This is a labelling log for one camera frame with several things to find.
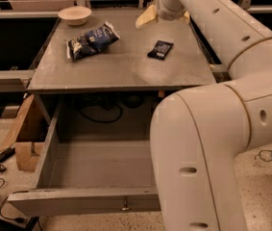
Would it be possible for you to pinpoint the grey cabinet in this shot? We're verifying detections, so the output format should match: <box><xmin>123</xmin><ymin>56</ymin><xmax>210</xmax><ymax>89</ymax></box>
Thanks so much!
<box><xmin>27</xmin><ymin>9</ymin><xmax>218</xmax><ymax>123</ymax></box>

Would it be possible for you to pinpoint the grey open top drawer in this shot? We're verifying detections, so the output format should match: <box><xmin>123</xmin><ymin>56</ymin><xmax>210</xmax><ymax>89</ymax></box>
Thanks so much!
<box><xmin>8</xmin><ymin>98</ymin><xmax>160</xmax><ymax>217</ymax></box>

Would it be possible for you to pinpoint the black cable under cabinet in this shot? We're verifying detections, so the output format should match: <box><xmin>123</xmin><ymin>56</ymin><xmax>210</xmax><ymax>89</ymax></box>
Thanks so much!
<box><xmin>77</xmin><ymin>94</ymin><xmax>124</xmax><ymax>125</ymax></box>

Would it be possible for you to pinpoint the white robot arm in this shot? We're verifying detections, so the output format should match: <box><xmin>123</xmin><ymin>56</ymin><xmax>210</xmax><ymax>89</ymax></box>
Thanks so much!
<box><xmin>150</xmin><ymin>0</ymin><xmax>272</xmax><ymax>231</ymax></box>

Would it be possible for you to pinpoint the cream bowl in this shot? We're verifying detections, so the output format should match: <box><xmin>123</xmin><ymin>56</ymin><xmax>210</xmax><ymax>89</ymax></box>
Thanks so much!
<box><xmin>58</xmin><ymin>6</ymin><xmax>91</xmax><ymax>26</ymax></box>

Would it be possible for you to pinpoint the cardboard box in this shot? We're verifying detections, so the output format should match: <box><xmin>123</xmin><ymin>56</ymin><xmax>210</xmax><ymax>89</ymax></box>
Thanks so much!
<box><xmin>0</xmin><ymin>94</ymin><xmax>47</xmax><ymax>172</ymax></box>

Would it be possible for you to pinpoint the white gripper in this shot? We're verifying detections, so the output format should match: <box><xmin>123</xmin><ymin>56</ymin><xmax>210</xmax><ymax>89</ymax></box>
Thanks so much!
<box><xmin>136</xmin><ymin>0</ymin><xmax>190</xmax><ymax>29</ymax></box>

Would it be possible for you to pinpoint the black floor cable right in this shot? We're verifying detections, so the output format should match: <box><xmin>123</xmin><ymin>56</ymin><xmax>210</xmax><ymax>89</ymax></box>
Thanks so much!
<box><xmin>255</xmin><ymin>139</ymin><xmax>272</xmax><ymax>164</ymax></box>

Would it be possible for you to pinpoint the dark blue rxbar wrapper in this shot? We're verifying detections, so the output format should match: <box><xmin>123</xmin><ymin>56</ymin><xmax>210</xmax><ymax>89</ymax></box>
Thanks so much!
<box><xmin>147</xmin><ymin>40</ymin><xmax>173</xmax><ymax>60</ymax></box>

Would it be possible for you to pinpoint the metal drawer knob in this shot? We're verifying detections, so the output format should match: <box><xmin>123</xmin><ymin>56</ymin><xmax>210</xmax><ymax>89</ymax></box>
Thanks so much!
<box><xmin>121</xmin><ymin>200</ymin><xmax>131</xmax><ymax>212</ymax></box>

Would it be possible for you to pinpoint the blue chip bag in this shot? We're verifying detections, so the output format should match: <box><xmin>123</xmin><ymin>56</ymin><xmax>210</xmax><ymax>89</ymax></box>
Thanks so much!
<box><xmin>66</xmin><ymin>21</ymin><xmax>120</xmax><ymax>61</ymax></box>

